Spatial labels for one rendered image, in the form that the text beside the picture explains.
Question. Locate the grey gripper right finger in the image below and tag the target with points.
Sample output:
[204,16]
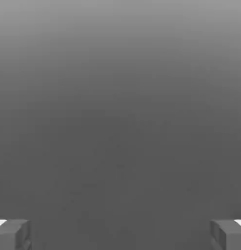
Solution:
[229,234]

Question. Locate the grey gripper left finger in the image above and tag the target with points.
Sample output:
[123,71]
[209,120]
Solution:
[11,234]

